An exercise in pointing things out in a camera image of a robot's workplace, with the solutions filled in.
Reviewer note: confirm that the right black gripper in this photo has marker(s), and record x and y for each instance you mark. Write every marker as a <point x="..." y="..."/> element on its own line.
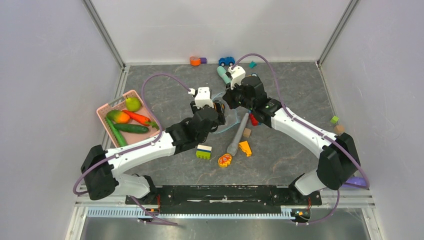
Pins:
<point x="228" y="96"/>

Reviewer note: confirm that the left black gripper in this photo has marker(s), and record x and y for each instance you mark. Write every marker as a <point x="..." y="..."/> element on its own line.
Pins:
<point x="221" y="119"/>

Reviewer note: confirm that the clear zip top bag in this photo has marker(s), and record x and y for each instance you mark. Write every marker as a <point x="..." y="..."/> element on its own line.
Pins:
<point x="231" y="115"/>

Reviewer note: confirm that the pink plastic basket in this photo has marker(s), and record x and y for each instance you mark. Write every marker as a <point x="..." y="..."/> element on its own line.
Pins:
<point x="119" y="104"/>

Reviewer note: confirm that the yellow toy corn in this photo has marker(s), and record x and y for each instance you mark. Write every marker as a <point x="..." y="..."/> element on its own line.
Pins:
<point x="219" y="107"/>

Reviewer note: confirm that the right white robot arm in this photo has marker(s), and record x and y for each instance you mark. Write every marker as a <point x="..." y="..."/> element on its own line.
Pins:
<point x="337" y="155"/>

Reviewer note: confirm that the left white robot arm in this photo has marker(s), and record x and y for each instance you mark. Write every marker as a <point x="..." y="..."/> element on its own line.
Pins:
<point x="104" y="170"/>

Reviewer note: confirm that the green white brick stack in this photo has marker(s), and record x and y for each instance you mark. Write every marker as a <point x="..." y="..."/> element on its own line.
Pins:
<point x="203" y="152"/>

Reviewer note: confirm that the teal triangle block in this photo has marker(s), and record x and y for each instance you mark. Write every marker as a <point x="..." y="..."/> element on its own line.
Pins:
<point x="252" y="64"/>

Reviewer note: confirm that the blue green red block stack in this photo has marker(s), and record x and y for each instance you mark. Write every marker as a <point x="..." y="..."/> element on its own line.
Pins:
<point x="253" y="120"/>

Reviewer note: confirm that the mint green toy microphone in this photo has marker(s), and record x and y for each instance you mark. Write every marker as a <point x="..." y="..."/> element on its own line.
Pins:
<point x="222" y="72"/>

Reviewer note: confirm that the blue toy car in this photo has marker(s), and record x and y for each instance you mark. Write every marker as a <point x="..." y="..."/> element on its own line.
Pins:
<point x="226" y="61"/>

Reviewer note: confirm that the small brown cube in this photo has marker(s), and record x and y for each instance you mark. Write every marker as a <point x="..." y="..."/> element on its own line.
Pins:
<point x="247" y="133"/>

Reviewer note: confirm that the yellow red round toy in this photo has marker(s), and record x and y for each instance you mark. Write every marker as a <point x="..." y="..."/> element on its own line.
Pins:
<point x="225" y="160"/>

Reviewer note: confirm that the grey toy microphone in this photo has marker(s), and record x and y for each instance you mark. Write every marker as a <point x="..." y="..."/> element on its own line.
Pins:
<point x="234" y="144"/>

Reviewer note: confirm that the orange toy wedge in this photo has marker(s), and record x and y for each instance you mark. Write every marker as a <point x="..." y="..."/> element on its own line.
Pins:
<point x="245" y="147"/>

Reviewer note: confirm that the dark green toy cucumber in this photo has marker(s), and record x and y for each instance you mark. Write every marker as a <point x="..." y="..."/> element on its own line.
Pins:
<point x="131" y="128"/>

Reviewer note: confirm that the orange half-round block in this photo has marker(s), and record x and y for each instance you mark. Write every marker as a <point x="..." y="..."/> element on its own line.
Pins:
<point x="195" y="61"/>

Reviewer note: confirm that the green toy pear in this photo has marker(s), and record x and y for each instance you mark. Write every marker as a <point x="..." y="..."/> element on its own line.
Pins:
<point x="133" y="104"/>

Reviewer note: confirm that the orange green toy mango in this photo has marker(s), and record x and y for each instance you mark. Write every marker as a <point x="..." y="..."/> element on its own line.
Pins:
<point x="118" y="116"/>

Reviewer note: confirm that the light green toy bean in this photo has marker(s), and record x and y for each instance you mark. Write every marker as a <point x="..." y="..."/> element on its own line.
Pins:
<point x="121" y="141"/>

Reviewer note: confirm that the lime green cube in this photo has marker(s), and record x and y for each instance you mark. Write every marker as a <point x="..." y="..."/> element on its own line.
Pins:
<point x="334" y="120"/>

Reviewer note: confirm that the tan wooden cube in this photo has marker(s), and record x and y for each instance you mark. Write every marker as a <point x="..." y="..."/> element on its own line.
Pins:
<point x="339" y="129"/>

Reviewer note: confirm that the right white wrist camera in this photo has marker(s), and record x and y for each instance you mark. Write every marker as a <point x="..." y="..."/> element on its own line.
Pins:
<point x="236" y="74"/>

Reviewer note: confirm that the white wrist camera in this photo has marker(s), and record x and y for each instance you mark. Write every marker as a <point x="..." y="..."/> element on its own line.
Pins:
<point x="236" y="74"/>
<point x="202" y="97"/>

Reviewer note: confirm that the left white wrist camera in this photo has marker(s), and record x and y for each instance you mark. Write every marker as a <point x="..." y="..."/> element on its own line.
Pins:
<point x="202" y="97"/>

